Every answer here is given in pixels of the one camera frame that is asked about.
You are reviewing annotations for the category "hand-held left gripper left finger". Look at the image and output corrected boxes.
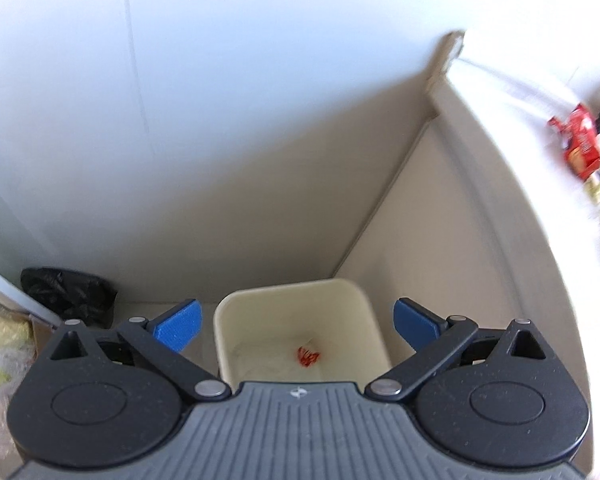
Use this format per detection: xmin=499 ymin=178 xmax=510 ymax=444
xmin=49 ymin=299 xmax=231 ymax=402

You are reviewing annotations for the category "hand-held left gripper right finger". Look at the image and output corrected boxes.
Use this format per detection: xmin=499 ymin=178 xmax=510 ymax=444
xmin=365 ymin=297 xmax=548 ymax=402

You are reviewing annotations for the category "cream plastic trash bin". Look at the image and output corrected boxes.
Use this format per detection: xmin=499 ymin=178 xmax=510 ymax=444
xmin=212 ymin=278 xmax=393 ymax=396

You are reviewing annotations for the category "red snack packet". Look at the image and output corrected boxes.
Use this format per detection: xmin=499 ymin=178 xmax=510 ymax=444
xmin=547 ymin=104 xmax=600 ymax=181

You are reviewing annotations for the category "red white wrapper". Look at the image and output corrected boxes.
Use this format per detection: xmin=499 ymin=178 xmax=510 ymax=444
xmin=292 ymin=337 xmax=323 ymax=368

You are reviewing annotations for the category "black plastic bag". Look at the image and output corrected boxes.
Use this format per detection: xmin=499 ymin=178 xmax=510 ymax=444
xmin=20 ymin=267 xmax=118 ymax=328

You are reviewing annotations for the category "cardboard box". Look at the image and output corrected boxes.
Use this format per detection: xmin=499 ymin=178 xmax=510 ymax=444
xmin=27 ymin=312 xmax=56 ymax=346

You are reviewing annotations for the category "clear plastic bag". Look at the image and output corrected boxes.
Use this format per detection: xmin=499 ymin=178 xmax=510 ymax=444
xmin=0 ymin=295 xmax=36 ymax=411

